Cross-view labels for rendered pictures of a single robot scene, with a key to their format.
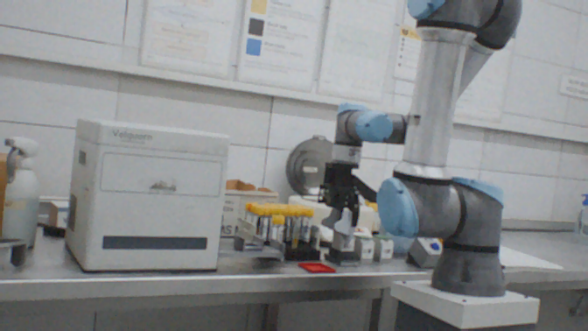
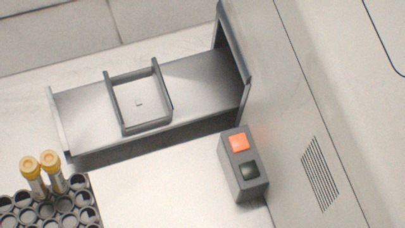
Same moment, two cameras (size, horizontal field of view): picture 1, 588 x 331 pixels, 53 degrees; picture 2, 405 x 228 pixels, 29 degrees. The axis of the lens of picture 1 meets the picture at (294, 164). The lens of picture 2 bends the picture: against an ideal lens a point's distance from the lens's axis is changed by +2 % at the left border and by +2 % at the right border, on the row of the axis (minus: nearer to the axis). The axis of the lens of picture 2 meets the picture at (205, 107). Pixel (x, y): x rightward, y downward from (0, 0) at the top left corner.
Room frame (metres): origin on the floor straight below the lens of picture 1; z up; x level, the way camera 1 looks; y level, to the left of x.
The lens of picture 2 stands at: (1.62, 0.15, 1.61)
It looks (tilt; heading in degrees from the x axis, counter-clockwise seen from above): 68 degrees down; 181
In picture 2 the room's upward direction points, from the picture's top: 10 degrees clockwise
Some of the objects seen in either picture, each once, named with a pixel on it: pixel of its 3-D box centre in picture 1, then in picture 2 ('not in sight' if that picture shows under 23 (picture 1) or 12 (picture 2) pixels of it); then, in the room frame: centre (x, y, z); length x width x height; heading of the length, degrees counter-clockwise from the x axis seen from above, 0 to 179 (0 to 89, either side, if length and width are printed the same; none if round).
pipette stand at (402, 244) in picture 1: (396, 239); not in sight; (1.68, -0.32, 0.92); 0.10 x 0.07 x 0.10; 114
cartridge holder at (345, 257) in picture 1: (341, 255); not in sight; (1.51, -0.15, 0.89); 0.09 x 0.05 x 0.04; 27
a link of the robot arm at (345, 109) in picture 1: (351, 124); not in sight; (1.50, -0.13, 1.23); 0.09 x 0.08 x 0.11; 21
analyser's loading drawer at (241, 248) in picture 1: (239, 246); (161, 94); (1.34, 0.10, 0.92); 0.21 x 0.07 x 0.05; 120
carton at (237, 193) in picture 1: (219, 207); not in sight; (1.73, 0.21, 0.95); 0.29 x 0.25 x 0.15; 30
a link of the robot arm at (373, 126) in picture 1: (374, 127); not in sight; (1.41, -0.18, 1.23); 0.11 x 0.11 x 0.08; 21
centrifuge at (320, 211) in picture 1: (331, 219); not in sight; (1.85, -0.14, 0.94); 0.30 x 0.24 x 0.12; 21
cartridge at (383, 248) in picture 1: (381, 249); not in sight; (1.59, -0.27, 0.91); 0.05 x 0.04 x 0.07; 30
